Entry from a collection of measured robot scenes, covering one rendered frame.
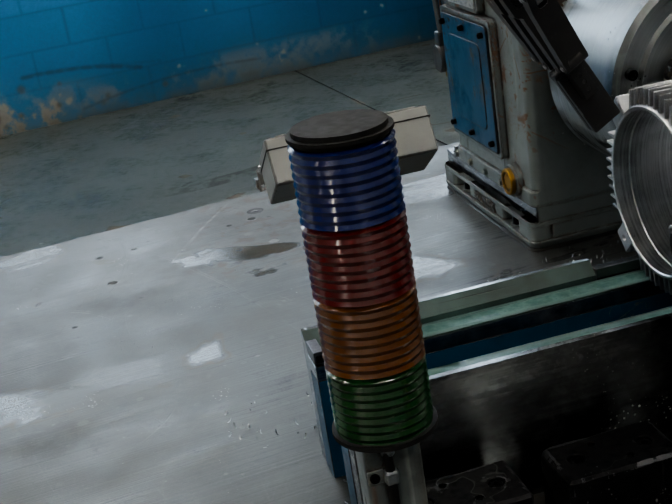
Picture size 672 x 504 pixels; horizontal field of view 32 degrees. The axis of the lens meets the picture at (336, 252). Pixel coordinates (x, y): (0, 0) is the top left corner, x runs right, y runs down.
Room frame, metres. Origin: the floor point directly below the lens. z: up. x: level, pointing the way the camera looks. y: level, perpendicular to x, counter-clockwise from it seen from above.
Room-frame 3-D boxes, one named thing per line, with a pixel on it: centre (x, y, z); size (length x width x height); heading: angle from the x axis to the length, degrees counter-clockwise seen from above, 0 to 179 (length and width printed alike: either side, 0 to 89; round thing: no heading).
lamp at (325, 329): (0.63, -0.01, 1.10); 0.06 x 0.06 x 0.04
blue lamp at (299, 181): (0.63, -0.01, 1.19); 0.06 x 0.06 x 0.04
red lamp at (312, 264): (0.63, -0.01, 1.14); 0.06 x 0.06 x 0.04
